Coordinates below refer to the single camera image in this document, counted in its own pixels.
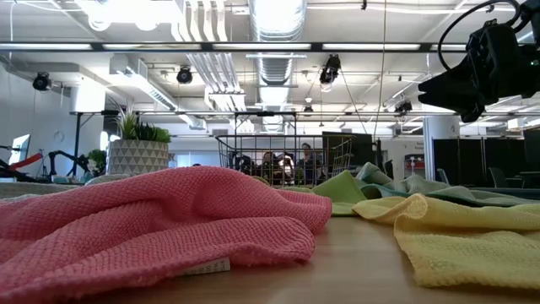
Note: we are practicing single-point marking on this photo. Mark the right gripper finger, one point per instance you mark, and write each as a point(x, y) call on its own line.
point(451, 88)
point(473, 114)

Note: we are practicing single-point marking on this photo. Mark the mint towel with teal edge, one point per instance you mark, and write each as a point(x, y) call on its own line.
point(417, 186)

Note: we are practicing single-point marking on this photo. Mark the yellow microfiber towel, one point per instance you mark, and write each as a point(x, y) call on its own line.
point(464, 253)

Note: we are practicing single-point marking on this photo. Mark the lime green microfiber towel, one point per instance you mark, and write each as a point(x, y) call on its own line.
point(341, 190)

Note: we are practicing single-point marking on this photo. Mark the pink microfiber towel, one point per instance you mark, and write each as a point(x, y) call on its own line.
point(147, 219)

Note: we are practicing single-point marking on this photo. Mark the grey microfiber towel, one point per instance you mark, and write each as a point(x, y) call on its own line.
point(25, 190)

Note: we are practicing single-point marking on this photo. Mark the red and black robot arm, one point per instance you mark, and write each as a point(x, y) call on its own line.
point(25, 161)

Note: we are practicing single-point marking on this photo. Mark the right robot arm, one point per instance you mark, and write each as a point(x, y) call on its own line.
point(532, 17)

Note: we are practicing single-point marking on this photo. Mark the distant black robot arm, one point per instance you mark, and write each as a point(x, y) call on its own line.
point(63, 155)

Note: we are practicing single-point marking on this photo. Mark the white column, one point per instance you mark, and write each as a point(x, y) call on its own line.
point(441, 126)

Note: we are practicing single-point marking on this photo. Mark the black partition panels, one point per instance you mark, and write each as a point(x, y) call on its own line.
point(455, 160)

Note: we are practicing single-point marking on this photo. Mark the grey office chair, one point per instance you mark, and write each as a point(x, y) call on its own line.
point(443, 175)

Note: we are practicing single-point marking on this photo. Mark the dark office chair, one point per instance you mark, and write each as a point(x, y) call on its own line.
point(499, 177)

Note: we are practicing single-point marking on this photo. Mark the white and red shelf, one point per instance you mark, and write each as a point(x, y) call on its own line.
point(413, 166)

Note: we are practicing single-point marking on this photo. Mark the large black monitor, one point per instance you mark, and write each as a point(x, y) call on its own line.
point(363, 148)

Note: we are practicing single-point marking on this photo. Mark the person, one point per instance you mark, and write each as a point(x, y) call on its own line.
point(307, 162)
point(268, 162)

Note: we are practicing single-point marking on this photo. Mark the spiky green artificial plant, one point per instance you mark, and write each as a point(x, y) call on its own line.
point(145, 133)

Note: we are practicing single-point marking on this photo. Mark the triangle patterned planter pot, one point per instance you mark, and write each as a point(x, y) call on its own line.
point(137, 157)

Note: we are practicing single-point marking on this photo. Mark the small leafy green plant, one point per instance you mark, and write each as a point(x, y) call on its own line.
point(99, 157)

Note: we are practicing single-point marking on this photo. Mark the tilted computer monitor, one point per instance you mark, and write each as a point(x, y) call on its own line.
point(21, 148)

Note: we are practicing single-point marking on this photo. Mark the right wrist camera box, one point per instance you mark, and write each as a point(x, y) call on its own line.
point(498, 38)

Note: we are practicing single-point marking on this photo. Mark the black overhead frame bar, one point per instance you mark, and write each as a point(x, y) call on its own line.
point(425, 47)

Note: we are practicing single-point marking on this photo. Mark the black ceiling camera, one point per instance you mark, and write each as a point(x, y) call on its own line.
point(184, 76)
point(403, 107)
point(41, 81)
point(330, 69)

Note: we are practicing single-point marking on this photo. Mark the black table edge rail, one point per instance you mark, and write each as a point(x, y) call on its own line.
point(506, 191)

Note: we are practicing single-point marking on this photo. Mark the silver ceiling air duct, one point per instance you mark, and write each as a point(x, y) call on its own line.
point(276, 67)

